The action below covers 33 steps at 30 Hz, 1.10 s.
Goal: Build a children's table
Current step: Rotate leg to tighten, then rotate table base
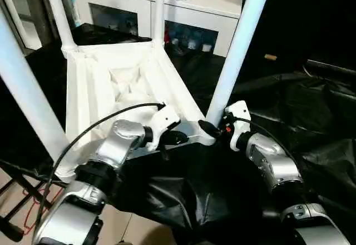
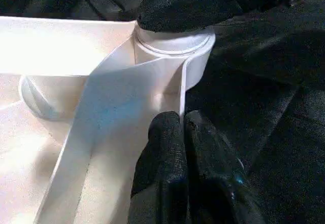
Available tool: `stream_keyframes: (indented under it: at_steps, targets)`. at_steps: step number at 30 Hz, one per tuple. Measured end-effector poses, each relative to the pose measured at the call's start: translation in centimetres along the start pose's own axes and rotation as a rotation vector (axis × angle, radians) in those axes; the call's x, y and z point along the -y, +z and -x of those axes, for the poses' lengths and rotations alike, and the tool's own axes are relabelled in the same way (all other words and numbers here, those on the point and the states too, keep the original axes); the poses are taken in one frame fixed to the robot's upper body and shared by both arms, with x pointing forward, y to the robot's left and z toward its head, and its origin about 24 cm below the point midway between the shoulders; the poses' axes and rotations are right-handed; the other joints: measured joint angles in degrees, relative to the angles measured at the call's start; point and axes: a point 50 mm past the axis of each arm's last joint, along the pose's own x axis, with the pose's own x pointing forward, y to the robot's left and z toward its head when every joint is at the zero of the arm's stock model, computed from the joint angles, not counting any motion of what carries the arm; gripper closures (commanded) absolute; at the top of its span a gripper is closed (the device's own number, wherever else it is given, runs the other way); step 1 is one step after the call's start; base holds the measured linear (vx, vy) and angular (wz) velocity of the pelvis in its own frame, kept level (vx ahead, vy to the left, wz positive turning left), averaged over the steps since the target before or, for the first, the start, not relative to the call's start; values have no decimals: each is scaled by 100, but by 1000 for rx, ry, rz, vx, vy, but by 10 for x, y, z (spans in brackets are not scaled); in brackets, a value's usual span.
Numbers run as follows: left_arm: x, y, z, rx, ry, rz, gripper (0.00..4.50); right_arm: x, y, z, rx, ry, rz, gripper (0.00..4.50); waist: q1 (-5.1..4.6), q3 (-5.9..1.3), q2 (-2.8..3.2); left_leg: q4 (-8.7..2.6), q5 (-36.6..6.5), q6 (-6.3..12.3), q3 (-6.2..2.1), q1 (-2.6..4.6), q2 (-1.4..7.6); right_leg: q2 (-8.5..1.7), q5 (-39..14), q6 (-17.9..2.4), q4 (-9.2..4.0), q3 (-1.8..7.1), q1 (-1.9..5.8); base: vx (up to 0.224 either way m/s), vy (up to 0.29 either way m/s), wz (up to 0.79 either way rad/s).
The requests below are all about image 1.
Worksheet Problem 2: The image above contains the white plastic table top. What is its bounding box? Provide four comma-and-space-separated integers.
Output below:
54, 41, 216, 184

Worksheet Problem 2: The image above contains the black mat cover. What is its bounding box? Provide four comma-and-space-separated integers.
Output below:
0, 22, 356, 245

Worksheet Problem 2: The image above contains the white cabinet with glass doors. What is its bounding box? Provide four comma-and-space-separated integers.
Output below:
69, 0, 243, 58

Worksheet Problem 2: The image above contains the long black pole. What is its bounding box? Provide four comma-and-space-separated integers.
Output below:
304, 59, 356, 76

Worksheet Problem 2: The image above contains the black metal stand leg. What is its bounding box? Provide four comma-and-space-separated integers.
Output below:
0, 158, 70, 243

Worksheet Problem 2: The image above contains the grey metal rack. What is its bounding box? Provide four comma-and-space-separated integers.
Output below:
0, 0, 76, 57

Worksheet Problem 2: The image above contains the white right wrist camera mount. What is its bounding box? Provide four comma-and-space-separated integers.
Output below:
224, 100, 251, 151

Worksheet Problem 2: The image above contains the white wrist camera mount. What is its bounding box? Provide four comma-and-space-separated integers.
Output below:
224, 100, 251, 151
147, 102, 181, 151

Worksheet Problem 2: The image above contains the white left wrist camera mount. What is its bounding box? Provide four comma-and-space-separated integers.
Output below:
147, 102, 181, 151

